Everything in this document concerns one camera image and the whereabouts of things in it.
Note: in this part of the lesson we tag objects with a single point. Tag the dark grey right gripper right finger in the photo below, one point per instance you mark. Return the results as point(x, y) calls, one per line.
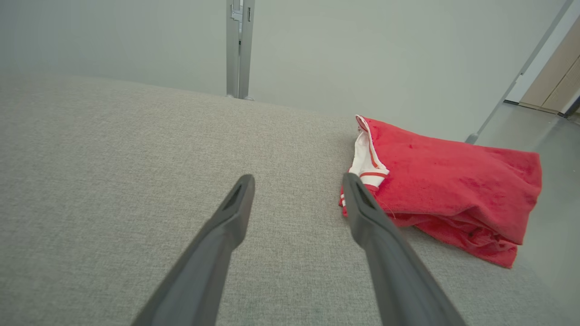
point(394, 267)

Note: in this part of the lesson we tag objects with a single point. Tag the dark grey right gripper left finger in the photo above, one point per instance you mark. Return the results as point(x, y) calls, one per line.
point(213, 258)

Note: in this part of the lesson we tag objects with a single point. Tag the red garment with white trim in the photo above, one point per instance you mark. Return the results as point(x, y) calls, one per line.
point(453, 181)

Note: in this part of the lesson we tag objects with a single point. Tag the light wooden cabinet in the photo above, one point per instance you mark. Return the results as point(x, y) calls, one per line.
point(557, 77)

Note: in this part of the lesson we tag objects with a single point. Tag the grey metal post with foot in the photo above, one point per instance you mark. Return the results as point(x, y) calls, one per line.
point(471, 138)

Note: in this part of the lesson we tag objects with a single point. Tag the grey metal double frame post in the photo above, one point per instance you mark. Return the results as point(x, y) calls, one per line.
point(233, 54)

